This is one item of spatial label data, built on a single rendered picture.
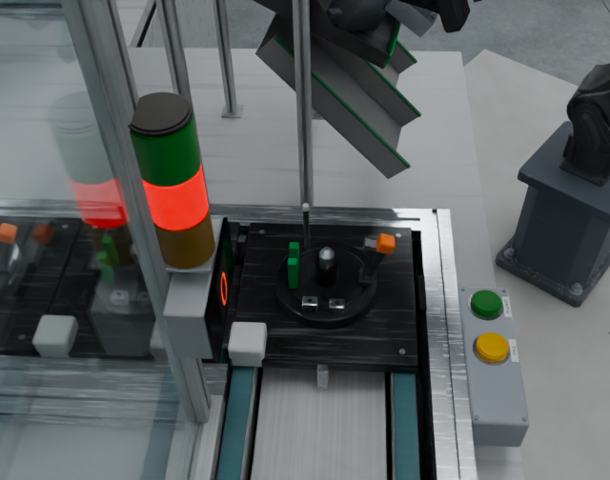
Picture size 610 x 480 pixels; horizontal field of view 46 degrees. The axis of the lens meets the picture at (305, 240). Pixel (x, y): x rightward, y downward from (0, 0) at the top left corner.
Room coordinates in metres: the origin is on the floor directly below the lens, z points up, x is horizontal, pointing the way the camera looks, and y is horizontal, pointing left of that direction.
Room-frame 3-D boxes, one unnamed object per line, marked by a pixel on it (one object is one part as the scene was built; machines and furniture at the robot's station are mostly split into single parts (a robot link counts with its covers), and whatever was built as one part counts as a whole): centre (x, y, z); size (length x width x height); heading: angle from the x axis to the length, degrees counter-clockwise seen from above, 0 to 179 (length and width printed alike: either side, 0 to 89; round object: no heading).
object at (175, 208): (0.44, 0.11, 1.33); 0.05 x 0.05 x 0.05
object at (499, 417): (0.51, -0.23, 0.93); 0.21 x 0.07 x 0.06; 175
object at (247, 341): (0.53, 0.08, 0.97); 0.05 x 0.05 x 0.04; 85
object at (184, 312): (0.44, 0.11, 1.29); 0.12 x 0.05 x 0.25; 175
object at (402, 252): (0.61, -0.03, 0.96); 0.24 x 0.24 x 0.02; 85
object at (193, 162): (0.44, 0.11, 1.38); 0.05 x 0.05 x 0.05
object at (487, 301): (0.58, -0.24, 0.96); 0.04 x 0.04 x 0.02
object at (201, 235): (0.44, 0.11, 1.28); 0.05 x 0.05 x 0.05
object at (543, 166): (0.74, -0.40, 0.96); 0.15 x 0.15 x 0.20; 48
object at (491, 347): (0.51, -0.23, 0.96); 0.04 x 0.04 x 0.02
